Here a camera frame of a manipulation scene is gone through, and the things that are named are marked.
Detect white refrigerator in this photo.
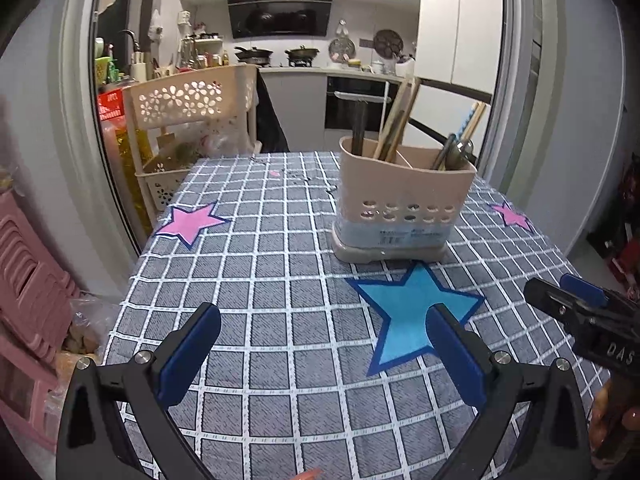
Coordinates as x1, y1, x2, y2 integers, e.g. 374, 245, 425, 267
412, 0, 503, 136

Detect grey checked tablecloth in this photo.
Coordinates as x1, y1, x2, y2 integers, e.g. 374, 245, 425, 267
98, 150, 614, 480

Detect person's right hand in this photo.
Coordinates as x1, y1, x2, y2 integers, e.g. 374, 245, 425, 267
588, 374, 639, 471

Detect red box on floor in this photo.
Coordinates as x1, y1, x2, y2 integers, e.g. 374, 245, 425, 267
98, 89, 126, 129

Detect black range hood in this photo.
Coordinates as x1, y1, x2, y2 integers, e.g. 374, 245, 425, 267
227, 0, 333, 39

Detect black built-in oven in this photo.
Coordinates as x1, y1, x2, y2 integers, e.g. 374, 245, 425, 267
324, 77, 399, 133

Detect wooden chopsticks in holder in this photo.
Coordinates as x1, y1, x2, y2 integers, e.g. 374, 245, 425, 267
373, 76, 421, 162

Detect metal spoon in holder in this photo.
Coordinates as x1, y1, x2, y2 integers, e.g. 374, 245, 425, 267
431, 133, 473, 171

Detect pink plastic stool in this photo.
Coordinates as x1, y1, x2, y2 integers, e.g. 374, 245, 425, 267
0, 192, 79, 451

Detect beige perforated storage rack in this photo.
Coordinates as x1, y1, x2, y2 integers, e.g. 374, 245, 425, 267
122, 64, 262, 221

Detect black wok on stove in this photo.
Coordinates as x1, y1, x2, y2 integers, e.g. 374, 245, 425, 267
234, 46, 272, 66

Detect dark handled utensil in holder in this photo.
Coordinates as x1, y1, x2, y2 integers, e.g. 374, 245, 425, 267
352, 101, 368, 156

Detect blue floral bamboo chopstick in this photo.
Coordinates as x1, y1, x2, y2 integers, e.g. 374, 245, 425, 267
458, 101, 487, 142

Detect beige plastic utensil holder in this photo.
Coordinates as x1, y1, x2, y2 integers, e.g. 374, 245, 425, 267
331, 136, 476, 263

